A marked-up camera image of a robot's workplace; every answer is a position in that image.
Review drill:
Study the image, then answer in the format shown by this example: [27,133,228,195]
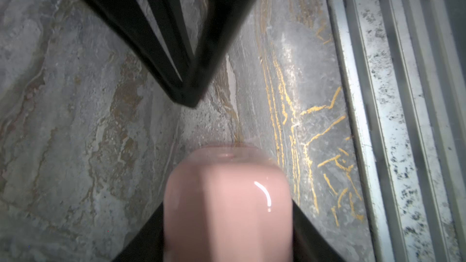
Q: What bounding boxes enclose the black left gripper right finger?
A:
[292,201,345,262]

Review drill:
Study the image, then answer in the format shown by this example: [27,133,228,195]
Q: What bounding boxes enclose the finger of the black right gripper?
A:
[84,0,255,108]

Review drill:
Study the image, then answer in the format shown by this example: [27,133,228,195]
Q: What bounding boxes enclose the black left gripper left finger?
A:
[113,203,164,262]

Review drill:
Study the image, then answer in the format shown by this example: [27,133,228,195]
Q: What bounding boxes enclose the pink pencil sharpener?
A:
[163,146,293,262]

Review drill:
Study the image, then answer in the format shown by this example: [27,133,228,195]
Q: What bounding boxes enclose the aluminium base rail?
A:
[327,0,466,262]

